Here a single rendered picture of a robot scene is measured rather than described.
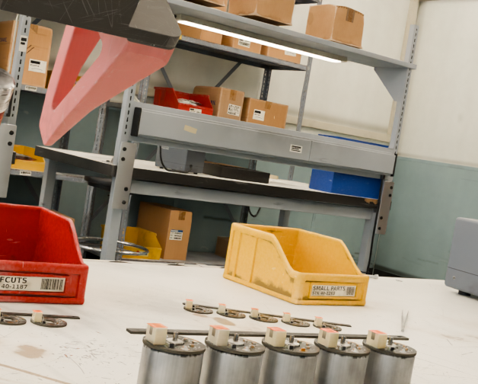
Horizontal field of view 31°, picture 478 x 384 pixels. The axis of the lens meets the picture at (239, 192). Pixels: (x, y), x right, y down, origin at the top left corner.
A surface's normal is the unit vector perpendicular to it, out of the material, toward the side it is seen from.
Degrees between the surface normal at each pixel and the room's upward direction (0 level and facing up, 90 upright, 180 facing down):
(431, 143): 90
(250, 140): 90
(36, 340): 0
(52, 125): 90
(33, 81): 90
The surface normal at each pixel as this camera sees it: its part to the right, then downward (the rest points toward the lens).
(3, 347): 0.16, -0.99
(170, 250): 0.65, 0.15
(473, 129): -0.80, -0.10
